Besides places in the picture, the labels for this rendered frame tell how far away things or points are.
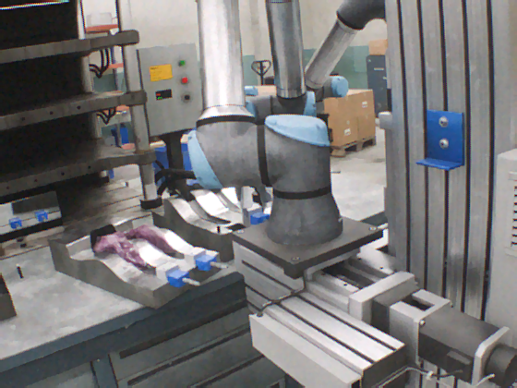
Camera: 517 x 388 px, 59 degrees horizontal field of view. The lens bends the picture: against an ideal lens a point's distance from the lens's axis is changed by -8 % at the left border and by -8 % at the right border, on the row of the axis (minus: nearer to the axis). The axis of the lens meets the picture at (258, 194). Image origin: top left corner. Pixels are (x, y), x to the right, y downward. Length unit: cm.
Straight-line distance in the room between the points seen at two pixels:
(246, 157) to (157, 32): 790
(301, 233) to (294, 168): 12
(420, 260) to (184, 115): 158
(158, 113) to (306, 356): 166
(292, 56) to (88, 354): 91
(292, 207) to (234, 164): 13
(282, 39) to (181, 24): 788
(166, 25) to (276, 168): 800
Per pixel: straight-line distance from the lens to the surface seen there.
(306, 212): 93
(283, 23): 111
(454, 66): 83
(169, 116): 229
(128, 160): 211
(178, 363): 154
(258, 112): 122
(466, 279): 92
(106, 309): 135
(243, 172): 92
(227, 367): 164
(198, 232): 158
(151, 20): 874
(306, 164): 91
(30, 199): 205
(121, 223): 165
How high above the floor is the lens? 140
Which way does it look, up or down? 16 degrees down
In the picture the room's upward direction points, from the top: 6 degrees counter-clockwise
